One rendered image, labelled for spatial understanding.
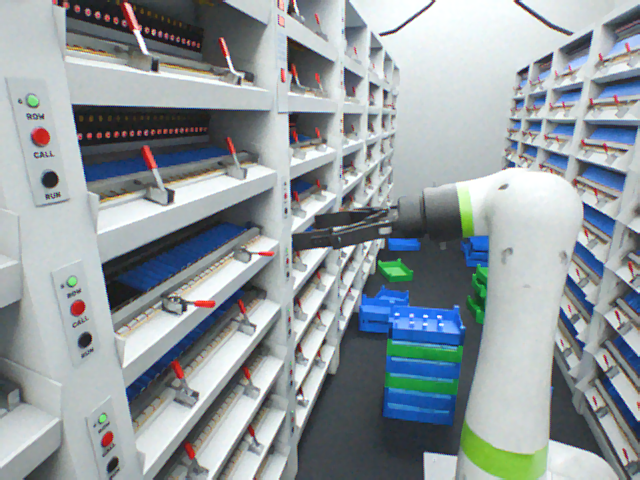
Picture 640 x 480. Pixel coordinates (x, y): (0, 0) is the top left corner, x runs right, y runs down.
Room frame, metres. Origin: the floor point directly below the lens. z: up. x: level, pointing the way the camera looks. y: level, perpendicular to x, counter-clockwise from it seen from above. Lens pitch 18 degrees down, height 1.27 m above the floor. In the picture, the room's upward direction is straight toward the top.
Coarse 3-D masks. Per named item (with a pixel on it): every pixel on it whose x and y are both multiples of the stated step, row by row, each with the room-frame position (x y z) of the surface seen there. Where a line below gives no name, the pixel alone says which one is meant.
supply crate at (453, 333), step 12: (396, 312) 1.60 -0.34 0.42; (408, 312) 1.59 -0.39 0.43; (420, 312) 1.58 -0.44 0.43; (432, 312) 1.57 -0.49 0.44; (444, 312) 1.56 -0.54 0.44; (456, 312) 1.53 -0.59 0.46; (420, 324) 1.52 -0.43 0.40; (432, 324) 1.52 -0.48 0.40; (444, 324) 1.52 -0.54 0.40; (456, 324) 1.52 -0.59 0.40; (396, 336) 1.40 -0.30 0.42; (408, 336) 1.39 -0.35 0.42; (420, 336) 1.39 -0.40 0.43; (432, 336) 1.38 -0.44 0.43; (444, 336) 1.37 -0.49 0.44; (456, 336) 1.36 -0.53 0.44
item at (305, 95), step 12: (288, 72) 1.65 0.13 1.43; (288, 84) 1.13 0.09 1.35; (300, 84) 1.76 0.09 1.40; (312, 84) 1.74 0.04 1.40; (324, 84) 1.73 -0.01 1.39; (288, 96) 1.14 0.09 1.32; (300, 96) 1.24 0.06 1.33; (312, 96) 1.51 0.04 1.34; (324, 96) 1.53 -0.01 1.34; (336, 96) 1.71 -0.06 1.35; (288, 108) 1.16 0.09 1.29; (300, 108) 1.27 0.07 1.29; (312, 108) 1.39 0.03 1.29; (324, 108) 1.54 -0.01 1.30
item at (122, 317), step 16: (240, 240) 0.92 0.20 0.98; (208, 256) 0.80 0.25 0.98; (224, 256) 0.84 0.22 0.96; (192, 272) 0.72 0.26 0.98; (160, 288) 0.63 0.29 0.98; (176, 288) 0.67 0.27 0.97; (128, 304) 0.57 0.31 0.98; (144, 304) 0.58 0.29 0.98; (112, 320) 0.52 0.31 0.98; (128, 320) 0.54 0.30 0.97; (144, 320) 0.56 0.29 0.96
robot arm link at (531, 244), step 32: (512, 192) 0.47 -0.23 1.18; (544, 192) 0.45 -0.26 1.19; (576, 192) 0.46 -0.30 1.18; (512, 224) 0.45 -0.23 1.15; (544, 224) 0.43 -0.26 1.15; (576, 224) 0.44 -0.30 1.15; (512, 256) 0.45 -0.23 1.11; (544, 256) 0.43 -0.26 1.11; (512, 288) 0.44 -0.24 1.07; (544, 288) 0.43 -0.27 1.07; (512, 320) 0.44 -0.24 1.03; (544, 320) 0.43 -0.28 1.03; (480, 352) 0.48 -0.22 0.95; (512, 352) 0.43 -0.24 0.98; (544, 352) 0.43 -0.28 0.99; (480, 384) 0.45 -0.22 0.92; (512, 384) 0.42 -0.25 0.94; (544, 384) 0.42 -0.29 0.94; (480, 416) 0.44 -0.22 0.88; (512, 416) 0.41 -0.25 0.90; (544, 416) 0.42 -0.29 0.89; (512, 448) 0.40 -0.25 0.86
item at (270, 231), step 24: (240, 216) 1.07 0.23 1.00; (264, 240) 1.02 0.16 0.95; (240, 264) 0.85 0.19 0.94; (264, 264) 0.96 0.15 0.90; (192, 288) 0.70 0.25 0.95; (216, 288) 0.72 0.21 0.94; (192, 312) 0.62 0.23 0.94; (144, 336) 0.53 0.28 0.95; (168, 336) 0.56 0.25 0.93; (120, 360) 0.45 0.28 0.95; (144, 360) 0.50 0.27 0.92
